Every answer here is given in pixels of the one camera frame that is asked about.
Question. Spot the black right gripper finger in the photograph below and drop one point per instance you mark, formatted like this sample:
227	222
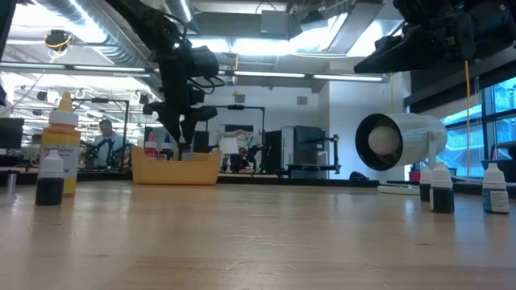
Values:
403	54

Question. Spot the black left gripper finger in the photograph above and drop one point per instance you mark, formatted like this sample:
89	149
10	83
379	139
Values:
171	127
191	129

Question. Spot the large blue food coloring bottle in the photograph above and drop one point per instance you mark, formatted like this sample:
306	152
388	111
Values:
166	152

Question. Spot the large pink food coloring bottle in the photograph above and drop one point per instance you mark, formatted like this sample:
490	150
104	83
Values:
151	151

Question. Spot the large yellow food coloring bottle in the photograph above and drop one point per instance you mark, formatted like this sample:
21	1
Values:
60	141

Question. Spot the small dark food coloring bottle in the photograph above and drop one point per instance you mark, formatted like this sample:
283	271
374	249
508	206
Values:
50	189
442	197
423	189

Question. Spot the small blue food coloring bottle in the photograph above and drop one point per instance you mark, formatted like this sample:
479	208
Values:
495	197

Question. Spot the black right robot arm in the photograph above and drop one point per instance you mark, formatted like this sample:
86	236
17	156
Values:
496	16

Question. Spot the small black robot arm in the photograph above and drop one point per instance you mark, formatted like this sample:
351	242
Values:
335	153

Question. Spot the small black cabinet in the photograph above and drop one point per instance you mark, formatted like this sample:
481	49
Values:
201	141

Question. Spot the black track spotlight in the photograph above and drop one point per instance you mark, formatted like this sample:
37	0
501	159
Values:
42	96
144	98

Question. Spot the white shade lamp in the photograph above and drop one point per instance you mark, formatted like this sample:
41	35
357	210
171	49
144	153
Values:
229	146

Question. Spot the yellow plastic bin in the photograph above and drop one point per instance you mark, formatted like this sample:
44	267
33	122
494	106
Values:
173	173

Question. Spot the white draped sheet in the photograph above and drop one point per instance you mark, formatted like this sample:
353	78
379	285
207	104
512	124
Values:
248	139

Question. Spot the person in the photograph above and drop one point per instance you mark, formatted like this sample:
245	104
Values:
106	126

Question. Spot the black monitor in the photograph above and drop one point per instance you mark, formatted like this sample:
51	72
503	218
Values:
10	133
274	141

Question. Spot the long ceiling light strip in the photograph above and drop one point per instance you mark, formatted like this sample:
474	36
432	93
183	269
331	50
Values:
270	74

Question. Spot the grey ceiling box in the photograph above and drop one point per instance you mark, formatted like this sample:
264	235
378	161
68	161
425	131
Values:
274	22

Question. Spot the red container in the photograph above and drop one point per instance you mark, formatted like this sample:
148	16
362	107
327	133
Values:
415	176

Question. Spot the black chair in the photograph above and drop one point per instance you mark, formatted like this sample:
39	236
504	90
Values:
513	169

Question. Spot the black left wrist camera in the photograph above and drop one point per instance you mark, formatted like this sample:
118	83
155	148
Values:
203	62

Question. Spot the black gantry frame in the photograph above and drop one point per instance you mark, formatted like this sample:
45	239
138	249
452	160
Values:
242	107
101	100

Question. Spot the grey wall panel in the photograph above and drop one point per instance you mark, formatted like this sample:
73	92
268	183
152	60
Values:
240	98
302	100

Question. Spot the black aluminium table frame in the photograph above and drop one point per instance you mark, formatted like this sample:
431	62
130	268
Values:
250	181

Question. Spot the silver ventilation duct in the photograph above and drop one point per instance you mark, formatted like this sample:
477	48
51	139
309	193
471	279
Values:
101	44

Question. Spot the black arched bracket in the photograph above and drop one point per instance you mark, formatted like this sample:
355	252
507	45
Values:
357	176

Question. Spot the grey metal post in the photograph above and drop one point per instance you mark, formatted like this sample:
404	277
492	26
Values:
12	183

